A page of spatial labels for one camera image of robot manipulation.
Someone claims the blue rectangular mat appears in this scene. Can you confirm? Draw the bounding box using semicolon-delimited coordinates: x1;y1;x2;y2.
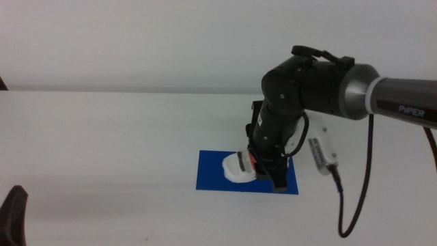
195;150;300;196

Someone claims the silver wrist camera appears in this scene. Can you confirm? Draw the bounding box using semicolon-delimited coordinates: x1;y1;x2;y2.
307;135;339;176

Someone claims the black braided camera cable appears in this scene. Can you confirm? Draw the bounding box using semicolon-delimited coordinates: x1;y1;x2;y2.
330;113;376;239

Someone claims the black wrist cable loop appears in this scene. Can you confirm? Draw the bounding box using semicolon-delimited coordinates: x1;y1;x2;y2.
281;111;311;159

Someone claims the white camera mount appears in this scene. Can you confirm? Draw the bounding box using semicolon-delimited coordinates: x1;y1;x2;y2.
285;112;330;155

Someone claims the white strappy sandal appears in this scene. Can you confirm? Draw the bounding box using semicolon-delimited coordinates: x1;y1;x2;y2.
221;150;259;184

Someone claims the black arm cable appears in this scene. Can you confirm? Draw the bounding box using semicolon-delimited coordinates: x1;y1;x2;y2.
423;126;437;172

